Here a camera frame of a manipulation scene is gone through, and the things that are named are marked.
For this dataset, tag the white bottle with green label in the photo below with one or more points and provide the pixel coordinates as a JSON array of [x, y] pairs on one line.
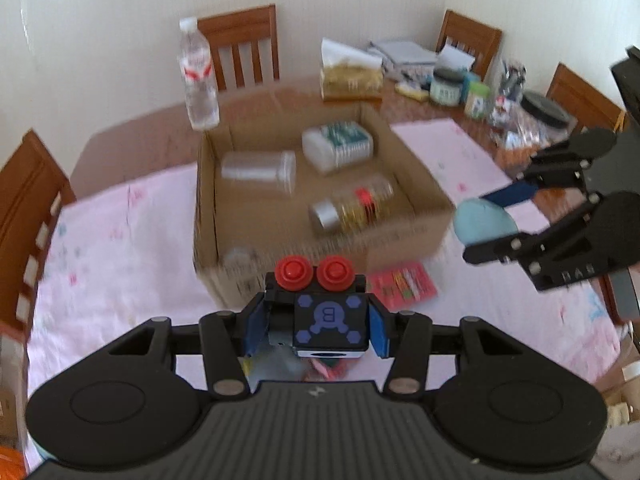
[[340, 145]]

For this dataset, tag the wooden dining chair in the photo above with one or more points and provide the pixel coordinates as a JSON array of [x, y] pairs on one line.
[[240, 45], [585, 97], [472, 35], [30, 210]]

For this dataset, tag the gold tissue pack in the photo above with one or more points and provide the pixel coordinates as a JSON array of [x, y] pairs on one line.
[[350, 77]]

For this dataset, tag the large clear jar black lid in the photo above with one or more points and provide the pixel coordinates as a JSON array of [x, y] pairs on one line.
[[540, 120]]

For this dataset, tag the small jar with green lid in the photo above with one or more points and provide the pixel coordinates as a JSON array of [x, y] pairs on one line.
[[477, 100]]

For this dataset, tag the white paper card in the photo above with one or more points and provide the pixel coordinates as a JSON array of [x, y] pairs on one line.
[[456, 57]]

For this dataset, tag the clear plastic water bottle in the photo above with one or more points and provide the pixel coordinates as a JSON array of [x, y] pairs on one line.
[[199, 85]]

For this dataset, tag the clear plastic jar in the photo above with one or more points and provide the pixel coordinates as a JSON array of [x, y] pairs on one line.
[[255, 170]]

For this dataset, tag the silver-capped capsule bottle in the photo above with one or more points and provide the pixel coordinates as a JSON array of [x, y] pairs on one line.
[[350, 205]]

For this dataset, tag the orange bag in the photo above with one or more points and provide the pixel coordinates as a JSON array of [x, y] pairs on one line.
[[10, 465]]

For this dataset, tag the stack of papers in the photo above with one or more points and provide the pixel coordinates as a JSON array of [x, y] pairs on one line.
[[402, 52]]

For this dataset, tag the dark phone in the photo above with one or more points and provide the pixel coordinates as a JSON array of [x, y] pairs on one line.
[[627, 295]]

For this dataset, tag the pink card pack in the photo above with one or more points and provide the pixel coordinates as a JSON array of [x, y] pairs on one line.
[[402, 285]]

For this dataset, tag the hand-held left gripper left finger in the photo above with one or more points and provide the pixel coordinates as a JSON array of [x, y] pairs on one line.
[[256, 332]]

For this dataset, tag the glass jar with black lid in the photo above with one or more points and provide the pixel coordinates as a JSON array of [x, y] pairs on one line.
[[447, 87]]

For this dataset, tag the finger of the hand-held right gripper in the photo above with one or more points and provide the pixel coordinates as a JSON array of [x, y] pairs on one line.
[[515, 194], [500, 250]]

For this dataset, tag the bunch of pens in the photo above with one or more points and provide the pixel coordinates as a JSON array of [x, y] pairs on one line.
[[512, 82]]

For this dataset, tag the cardboard box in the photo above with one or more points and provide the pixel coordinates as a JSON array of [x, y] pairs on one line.
[[9, 385], [410, 240]]

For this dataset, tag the yellow notepad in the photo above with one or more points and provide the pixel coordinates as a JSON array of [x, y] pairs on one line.
[[414, 92]]

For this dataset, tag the cardboard box on floor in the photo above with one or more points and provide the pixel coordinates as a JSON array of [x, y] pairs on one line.
[[9, 385]]

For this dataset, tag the light blue round object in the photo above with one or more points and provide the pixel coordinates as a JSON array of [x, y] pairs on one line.
[[482, 220]]

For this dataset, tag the black toy with red buttons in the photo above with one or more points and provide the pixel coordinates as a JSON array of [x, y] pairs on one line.
[[325, 320]]

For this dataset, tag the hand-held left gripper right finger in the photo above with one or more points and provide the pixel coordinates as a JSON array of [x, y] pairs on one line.
[[377, 332]]

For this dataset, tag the pink floral tablecloth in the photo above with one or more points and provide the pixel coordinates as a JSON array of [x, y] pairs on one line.
[[115, 260]]

